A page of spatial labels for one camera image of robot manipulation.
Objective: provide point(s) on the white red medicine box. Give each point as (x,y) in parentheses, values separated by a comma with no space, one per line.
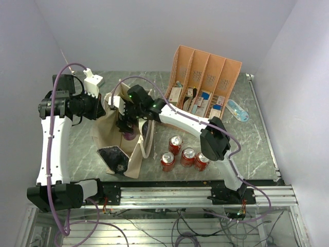
(174,95)

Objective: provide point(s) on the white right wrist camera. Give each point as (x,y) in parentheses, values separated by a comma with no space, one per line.
(117,103)

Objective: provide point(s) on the aluminium mounting rail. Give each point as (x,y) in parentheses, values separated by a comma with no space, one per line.
(184,197)

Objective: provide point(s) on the white box right slot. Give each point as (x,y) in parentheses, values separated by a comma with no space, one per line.
(214,113)

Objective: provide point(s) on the red soda can left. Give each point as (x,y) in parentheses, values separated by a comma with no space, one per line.
(167,161)

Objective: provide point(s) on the purple soda can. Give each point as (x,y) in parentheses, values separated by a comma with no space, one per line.
(130,136)

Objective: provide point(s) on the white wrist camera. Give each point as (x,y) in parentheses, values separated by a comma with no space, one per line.
(92,83)
(117,103)

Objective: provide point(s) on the red soda can middle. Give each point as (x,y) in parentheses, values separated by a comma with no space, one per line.
(188,157)

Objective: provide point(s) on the cream canvas tote bag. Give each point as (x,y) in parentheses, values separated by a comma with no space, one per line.
(122,157)

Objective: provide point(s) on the red soda can right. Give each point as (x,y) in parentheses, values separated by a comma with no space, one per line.
(201,162)

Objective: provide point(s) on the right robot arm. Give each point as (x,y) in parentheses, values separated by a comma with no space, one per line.
(214,139)

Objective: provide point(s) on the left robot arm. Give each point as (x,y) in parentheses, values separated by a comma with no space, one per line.
(56,119)

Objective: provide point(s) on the red soda can rear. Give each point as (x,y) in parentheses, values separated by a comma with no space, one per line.
(175,144)

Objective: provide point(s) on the red soda can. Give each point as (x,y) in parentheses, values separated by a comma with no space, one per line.
(167,161)
(188,157)
(201,162)
(175,144)

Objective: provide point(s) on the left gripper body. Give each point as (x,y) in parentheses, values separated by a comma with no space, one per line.
(89,105)

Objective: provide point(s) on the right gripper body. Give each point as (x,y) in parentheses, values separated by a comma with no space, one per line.
(132,112)

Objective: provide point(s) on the orange plastic desk organizer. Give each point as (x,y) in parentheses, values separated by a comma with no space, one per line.
(207,80)

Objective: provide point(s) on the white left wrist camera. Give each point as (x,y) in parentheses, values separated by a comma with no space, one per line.
(92,83)

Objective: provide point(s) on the blue toothbrush blister pack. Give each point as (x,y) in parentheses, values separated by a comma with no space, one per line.
(239,113)

